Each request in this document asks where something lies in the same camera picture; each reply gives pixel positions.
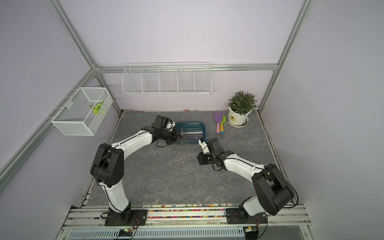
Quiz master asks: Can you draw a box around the aluminium rail frame front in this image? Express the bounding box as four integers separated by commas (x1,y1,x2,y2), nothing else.
57,204,317,240

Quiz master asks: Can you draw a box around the green leaf toy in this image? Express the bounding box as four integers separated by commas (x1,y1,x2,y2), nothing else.
90,101,105,116

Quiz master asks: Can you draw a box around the white mesh side basket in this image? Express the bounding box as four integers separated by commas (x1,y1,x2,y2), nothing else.
51,87,113,136

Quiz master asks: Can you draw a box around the short clear straight ruler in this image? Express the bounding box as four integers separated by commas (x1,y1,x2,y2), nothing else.
179,123,204,132

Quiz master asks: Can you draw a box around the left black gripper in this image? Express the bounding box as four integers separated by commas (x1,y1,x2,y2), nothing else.
160,127,185,145

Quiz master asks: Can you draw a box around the green circuit board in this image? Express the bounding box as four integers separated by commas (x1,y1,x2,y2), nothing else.
118,229,135,238

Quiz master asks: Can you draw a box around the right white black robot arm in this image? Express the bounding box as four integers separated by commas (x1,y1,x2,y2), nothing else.
197,137,296,217

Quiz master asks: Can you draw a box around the clear long straight ruler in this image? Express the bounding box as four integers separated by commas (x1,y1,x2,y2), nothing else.
181,129,205,135

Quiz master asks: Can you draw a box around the purple toy shovel pink handle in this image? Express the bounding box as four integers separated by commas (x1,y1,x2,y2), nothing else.
214,113,224,135

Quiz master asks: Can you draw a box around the long white wire wall basket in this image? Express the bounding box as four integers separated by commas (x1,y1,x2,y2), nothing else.
122,62,213,96

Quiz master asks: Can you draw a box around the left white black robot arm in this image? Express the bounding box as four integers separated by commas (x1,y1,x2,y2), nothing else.
90,122,179,215

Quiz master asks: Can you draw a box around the potted green plant white pot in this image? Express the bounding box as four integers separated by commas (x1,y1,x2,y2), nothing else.
228,91,258,128

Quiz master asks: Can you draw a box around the teal plastic storage box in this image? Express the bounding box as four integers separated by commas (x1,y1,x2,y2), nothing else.
175,122,207,145

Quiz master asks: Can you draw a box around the pink triangle ruler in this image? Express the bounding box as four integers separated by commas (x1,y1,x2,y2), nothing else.
179,133,198,145

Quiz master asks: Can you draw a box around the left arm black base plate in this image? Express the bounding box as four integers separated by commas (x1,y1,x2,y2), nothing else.
105,209,148,227

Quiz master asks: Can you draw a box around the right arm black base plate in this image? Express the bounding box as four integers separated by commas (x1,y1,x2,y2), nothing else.
224,208,268,225

